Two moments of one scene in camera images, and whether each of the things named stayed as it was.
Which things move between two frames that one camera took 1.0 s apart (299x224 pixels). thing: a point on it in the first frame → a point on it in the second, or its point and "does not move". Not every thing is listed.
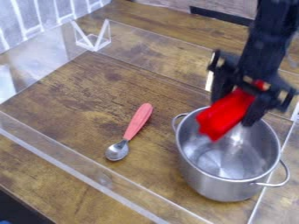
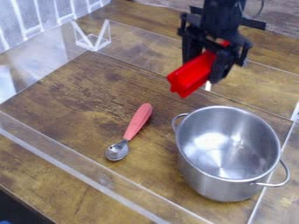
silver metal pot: x=222 y=170 does not move
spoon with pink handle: x=116 y=151 does not move
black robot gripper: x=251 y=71 → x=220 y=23
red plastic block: x=219 y=116 → x=191 y=74
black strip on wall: x=222 y=17 does not move
